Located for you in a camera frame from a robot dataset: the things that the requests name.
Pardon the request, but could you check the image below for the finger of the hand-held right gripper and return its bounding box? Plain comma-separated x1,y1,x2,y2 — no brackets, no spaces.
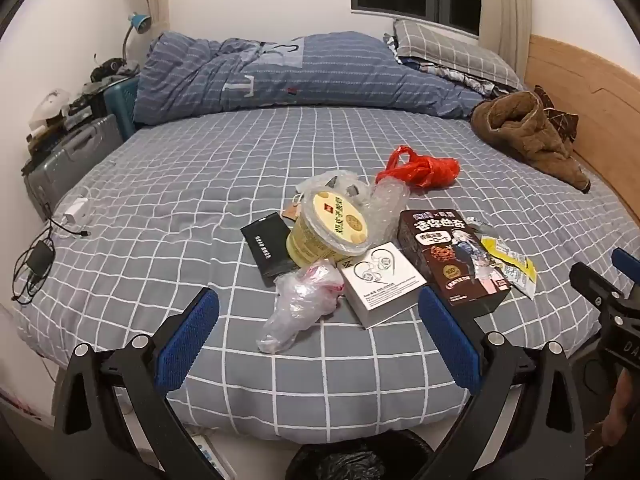
611,247,640,286
570,261,610,308

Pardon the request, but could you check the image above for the silver foil wrapper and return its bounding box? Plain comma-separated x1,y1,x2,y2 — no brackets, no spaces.
470,219,502,251

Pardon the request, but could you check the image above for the clear plastic pouch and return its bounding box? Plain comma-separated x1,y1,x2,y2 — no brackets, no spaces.
295,170,373,211

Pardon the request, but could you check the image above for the black power adapter with cable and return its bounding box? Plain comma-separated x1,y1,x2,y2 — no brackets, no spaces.
12,225,57,306

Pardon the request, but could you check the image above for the black box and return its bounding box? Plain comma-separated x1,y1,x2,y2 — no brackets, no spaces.
240,212,296,287

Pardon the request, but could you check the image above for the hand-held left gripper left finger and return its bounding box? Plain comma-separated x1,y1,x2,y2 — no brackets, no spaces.
52,287,221,480

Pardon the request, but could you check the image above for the clear plastic bag red print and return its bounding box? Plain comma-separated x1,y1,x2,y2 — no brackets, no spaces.
256,259,347,353

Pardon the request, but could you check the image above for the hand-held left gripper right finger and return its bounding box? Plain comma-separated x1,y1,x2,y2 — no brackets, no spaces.
417,286,588,480

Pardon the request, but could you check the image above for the clear bubble wrap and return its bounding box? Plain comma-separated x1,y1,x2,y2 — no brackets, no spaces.
360,180,412,252

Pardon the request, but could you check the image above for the black headset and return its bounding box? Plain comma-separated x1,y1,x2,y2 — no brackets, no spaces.
90,55,141,86

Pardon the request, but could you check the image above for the blue striped duvet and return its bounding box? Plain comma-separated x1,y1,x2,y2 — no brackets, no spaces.
132,31,488,126

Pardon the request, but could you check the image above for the white plastic object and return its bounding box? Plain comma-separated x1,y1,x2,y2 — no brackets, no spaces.
30,89,71,131

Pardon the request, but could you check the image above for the white earphone box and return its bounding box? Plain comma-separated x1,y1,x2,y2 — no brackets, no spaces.
336,242,428,330

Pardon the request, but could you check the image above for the black waste bin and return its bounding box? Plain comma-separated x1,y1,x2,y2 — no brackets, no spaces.
285,427,436,480

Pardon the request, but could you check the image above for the yellow snack wrapper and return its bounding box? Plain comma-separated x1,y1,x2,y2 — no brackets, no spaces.
480,234,538,301

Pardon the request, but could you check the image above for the teal suitcase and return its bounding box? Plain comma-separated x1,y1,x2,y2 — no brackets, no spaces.
102,77,141,141

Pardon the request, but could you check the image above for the brown fleece garment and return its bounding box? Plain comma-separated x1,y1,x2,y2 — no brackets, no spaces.
470,85,593,193

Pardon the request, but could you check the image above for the grey suitcase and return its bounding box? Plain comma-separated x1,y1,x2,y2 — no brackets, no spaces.
22,114,126,221

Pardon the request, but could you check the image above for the wooden headboard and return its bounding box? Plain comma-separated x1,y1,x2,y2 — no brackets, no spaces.
522,34,640,241

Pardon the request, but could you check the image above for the white charger with cable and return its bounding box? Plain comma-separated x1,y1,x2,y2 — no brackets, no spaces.
50,187,93,237

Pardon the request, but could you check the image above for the white power strip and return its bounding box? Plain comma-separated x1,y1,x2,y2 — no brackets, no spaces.
191,432,236,480

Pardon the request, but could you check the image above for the brown cookie box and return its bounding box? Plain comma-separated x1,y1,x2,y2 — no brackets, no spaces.
397,208,512,321

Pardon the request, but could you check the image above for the person's right hand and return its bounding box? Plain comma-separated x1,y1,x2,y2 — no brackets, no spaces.
611,370,640,443

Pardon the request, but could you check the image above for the brown paper tag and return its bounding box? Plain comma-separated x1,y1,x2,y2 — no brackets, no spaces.
281,195,304,222

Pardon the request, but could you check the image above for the grey checked pillow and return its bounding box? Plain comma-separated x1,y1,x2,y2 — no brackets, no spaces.
392,19,523,88

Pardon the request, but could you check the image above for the blue desk lamp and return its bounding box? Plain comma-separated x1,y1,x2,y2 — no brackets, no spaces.
122,12,152,61

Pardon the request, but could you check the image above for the bed with grey checked sheet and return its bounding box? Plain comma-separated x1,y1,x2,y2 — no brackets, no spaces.
10,105,640,441

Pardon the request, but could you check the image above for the yellow yogurt tub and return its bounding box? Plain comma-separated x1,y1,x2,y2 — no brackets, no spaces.
286,189,371,267

